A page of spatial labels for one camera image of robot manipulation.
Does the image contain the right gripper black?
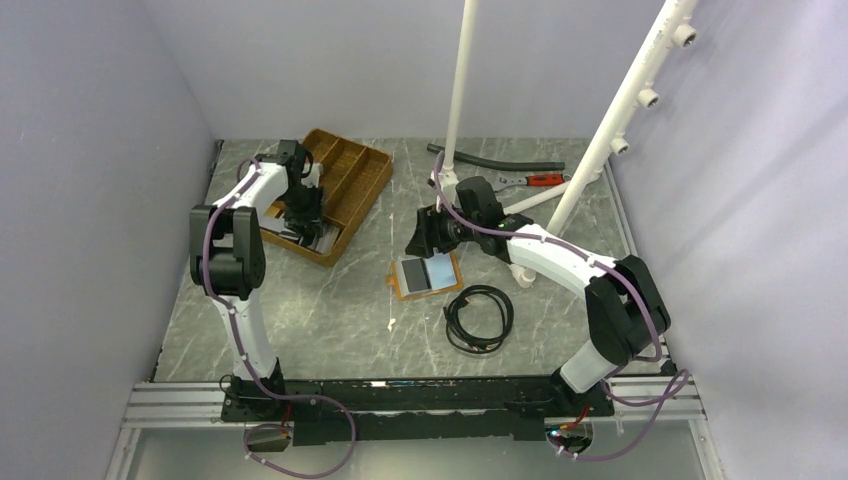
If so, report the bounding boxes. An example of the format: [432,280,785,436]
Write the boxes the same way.
[404,200,480,259]

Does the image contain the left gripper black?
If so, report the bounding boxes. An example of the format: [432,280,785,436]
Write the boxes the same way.
[281,184,326,238]

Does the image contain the white card stack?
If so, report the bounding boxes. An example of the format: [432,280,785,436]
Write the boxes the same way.
[259,207,341,255]

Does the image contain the dark card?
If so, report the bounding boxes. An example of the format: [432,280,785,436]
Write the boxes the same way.
[398,258,431,295]

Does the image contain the orange card holder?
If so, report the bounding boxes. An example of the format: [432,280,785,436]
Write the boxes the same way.
[385,252,463,301]

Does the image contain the woven brown organizer tray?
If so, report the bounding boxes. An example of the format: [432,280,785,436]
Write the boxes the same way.
[260,128,393,267]

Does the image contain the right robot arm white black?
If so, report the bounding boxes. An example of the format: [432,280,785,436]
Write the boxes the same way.
[405,176,671,415]

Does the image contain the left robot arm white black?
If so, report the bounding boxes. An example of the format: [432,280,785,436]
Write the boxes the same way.
[189,140,324,420]

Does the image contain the black foam tube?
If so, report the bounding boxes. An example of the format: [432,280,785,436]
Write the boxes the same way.
[454,151,566,172]

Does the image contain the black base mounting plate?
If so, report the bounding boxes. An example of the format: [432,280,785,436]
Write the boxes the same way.
[221,375,614,446]

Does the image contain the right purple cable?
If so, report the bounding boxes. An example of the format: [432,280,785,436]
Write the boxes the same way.
[430,150,692,463]

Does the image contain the purple cable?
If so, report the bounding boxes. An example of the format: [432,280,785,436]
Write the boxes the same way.
[430,150,692,463]
[200,157,359,478]

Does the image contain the coiled black cable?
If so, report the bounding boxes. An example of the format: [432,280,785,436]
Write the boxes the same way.
[442,284,516,354]

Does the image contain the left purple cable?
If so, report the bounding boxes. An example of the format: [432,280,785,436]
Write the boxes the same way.
[200,157,359,478]

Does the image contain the aluminium rail frame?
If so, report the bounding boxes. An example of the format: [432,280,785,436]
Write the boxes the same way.
[105,165,723,480]

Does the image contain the white PVC pipe frame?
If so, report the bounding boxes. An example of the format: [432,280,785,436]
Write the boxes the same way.
[436,0,700,289]

